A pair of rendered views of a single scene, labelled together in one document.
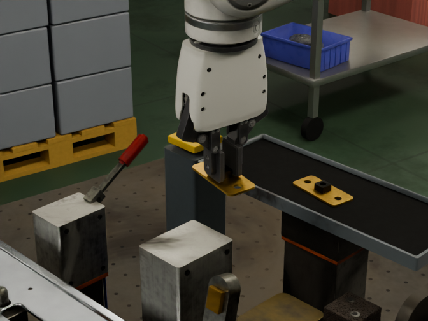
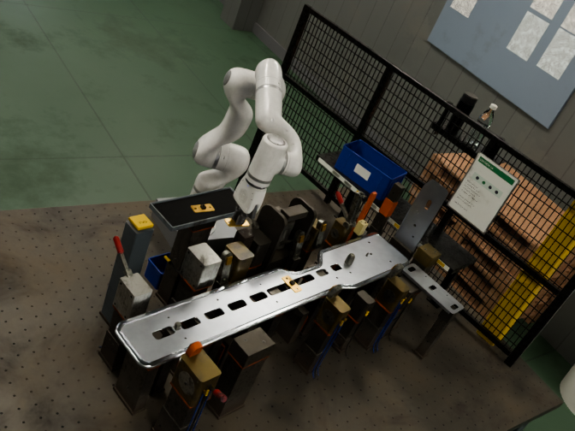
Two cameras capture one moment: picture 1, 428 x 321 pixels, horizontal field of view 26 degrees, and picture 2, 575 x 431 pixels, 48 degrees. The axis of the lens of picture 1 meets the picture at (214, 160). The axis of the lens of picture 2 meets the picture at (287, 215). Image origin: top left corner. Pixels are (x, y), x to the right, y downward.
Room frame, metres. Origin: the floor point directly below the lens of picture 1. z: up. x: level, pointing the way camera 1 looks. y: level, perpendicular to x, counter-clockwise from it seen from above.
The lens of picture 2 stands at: (1.20, 1.76, 2.47)
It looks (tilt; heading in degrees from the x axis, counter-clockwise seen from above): 32 degrees down; 258
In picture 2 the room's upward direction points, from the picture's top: 24 degrees clockwise
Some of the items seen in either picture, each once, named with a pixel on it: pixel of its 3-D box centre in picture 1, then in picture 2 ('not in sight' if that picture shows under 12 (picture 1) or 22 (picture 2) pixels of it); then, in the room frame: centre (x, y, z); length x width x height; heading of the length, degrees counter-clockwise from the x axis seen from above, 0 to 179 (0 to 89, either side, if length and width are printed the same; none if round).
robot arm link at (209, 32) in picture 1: (225, 21); (257, 176); (0.97, -0.01, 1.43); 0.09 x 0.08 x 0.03; 124
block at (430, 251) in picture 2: not in sight; (411, 280); (0.08, -0.51, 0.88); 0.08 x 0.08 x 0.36; 45
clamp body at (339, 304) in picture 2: not in sight; (323, 338); (0.52, 0.01, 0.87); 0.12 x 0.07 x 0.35; 135
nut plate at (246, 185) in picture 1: (223, 173); (237, 221); (0.98, -0.01, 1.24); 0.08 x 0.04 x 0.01; 34
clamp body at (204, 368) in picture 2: not in sight; (187, 406); (0.98, 0.48, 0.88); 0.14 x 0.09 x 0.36; 135
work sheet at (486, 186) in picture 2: not in sight; (483, 192); (-0.09, -0.73, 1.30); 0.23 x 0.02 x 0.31; 135
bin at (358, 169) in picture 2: not in sight; (370, 169); (0.34, -1.00, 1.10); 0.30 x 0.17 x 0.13; 142
